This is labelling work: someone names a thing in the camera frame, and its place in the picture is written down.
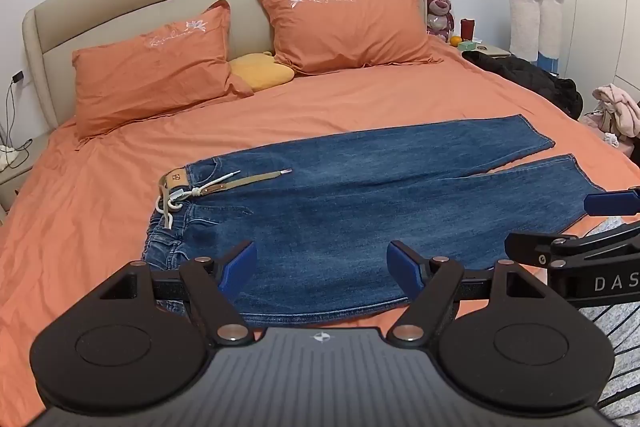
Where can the orange pillow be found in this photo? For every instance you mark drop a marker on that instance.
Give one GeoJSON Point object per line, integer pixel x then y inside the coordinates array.
{"type": "Point", "coordinates": [340, 32]}
{"type": "Point", "coordinates": [150, 72]}

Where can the yellow plush cushion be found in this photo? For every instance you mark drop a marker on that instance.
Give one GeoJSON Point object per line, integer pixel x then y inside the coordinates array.
{"type": "Point", "coordinates": [260, 72]}

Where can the grey nightstand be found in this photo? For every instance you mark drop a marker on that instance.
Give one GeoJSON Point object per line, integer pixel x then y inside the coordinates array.
{"type": "Point", "coordinates": [22, 182]}

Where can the pink bear plush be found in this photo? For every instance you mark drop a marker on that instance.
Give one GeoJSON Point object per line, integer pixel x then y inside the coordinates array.
{"type": "Point", "coordinates": [440, 9]}

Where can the person's grey striped clothing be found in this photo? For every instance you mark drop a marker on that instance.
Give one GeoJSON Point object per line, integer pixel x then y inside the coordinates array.
{"type": "Point", "coordinates": [620, 347]}

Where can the green box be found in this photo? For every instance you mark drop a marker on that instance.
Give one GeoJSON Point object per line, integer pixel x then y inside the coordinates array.
{"type": "Point", "coordinates": [468, 46]}

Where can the black jacket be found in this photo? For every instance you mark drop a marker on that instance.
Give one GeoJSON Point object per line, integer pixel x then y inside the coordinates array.
{"type": "Point", "coordinates": [530, 77]}

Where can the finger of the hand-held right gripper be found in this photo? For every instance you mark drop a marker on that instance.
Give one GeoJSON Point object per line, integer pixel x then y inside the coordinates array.
{"type": "Point", "coordinates": [565, 247]}
{"type": "Point", "coordinates": [597, 204]}

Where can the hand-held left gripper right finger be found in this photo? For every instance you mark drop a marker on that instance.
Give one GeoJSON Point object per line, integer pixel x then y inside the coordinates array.
{"type": "Point", "coordinates": [402, 264]}

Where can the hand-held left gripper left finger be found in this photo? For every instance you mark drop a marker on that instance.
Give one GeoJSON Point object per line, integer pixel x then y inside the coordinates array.
{"type": "Point", "coordinates": [241, 264]}

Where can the red cup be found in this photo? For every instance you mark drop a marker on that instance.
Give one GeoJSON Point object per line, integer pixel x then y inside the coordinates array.
{"type": "Point", "coordinates": [467, 28]}

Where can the black charger plug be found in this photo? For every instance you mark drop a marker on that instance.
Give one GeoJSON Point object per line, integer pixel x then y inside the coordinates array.
{"type": "Point", "coordinates": [17, 77]}

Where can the white alpaca plush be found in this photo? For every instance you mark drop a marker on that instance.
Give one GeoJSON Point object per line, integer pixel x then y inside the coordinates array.
{"type": "Point", "coordinates": [524, 17]}
{"type": "Point", "coordinates": [552, 22]}

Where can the beige nightstand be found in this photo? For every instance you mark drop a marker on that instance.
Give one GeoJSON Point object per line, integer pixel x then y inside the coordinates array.
{"type": "Point", "coordinates": [495, 51]}

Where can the pink clothing pile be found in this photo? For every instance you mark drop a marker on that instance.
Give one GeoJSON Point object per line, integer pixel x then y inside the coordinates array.
{"type": "Point", "coordinates": [620, 107]}

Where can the blue denim pants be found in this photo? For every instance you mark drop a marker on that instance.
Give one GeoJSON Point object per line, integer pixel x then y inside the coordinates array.
{"type": "Point", "coordinates": [350, 207]}

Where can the khaki fabric belt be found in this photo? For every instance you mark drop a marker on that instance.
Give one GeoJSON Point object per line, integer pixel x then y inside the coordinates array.
{"type": "Point", "coordinates": [250, 179]}

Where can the white device on nightstand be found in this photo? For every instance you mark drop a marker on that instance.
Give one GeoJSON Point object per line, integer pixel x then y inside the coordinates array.
{"type": "Point", "coordinates": [7, 157]}

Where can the cream wardrobe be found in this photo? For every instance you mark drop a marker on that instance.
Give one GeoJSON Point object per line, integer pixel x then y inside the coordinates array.
{"type": "Point", "coordinates": [600, 7]}

